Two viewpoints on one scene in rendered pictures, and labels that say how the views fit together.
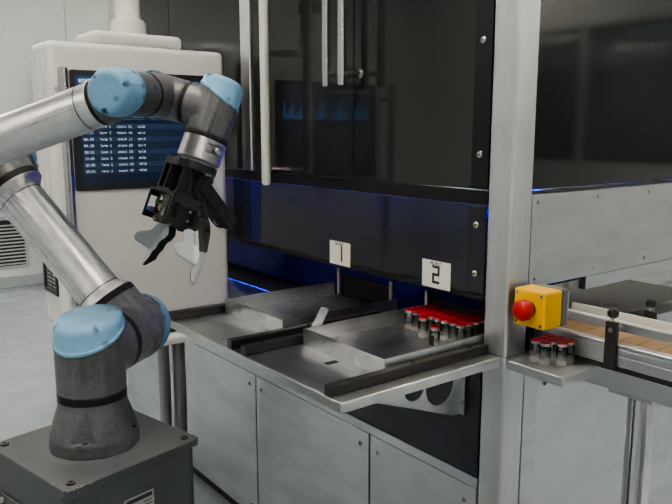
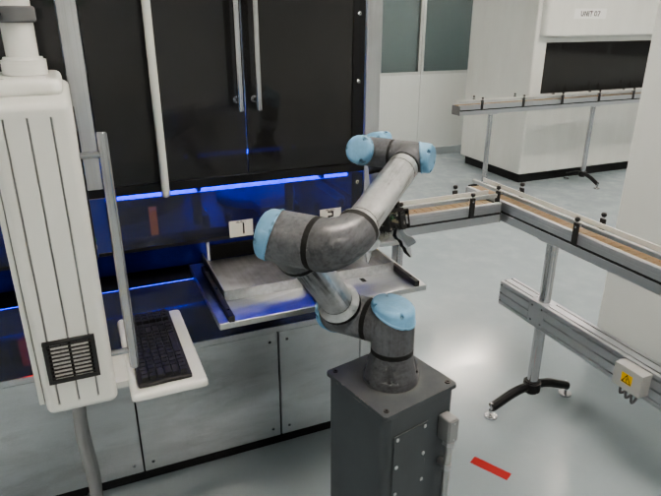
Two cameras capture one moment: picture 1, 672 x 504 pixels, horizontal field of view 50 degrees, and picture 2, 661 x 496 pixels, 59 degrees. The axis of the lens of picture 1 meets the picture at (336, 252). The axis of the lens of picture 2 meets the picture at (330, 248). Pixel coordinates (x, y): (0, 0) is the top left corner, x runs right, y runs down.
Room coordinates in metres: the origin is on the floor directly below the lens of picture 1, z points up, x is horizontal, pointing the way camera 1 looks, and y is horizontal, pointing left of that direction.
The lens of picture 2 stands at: (1.00, 1.80, 1.72)
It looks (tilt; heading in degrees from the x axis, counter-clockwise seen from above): 22 degrees down; 284
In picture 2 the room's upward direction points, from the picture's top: straight up
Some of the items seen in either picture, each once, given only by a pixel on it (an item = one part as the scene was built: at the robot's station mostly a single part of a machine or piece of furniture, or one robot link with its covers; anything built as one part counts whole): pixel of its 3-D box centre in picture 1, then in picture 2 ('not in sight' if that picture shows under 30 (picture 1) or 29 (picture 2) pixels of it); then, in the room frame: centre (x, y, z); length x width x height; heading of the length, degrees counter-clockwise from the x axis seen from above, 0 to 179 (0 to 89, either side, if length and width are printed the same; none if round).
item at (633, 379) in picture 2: not in sight; (631, 378); (0.40, -0.22, 0.50); 0.12 x 0.05 x 0.09; 127
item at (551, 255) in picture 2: not in sight; (541, 319); (0.67, -0.68, 0.46); 0.09 x 0.09 x 0.77; 37
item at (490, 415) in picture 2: not in sight; (530, 393); (0.67, -0.68, 0.07); 0.50 x 0.08 x 0.14; 37
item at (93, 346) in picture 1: (92, 348); (390, 323); (1.19, 0.42, 0.96); 0.13 x 0.12 x 0.14; 166
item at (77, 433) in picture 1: (93, 414); (390, 361); (1.18, 0.42, 0.84); 0.15 x 0.15 x 0.10
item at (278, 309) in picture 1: (311, 305); (250, 270); (1.73, 0.06, 0.90); 0.34 x 0.26 x 0.04; 127
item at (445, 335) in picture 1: (434, 326); not in sight; (1.52, -0.21, 0.91); 0.18 x 0.02 x 0.05; 37
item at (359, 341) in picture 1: (404, 336); (339, 255); (1.46, -0.15, 0.90); 0.34 x 0.26 x 0.04; 127
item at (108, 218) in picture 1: (134, 178); (54, 230); (2.06, 0.58, 1.19); 0.50 x 0.19 x 0.78; 127
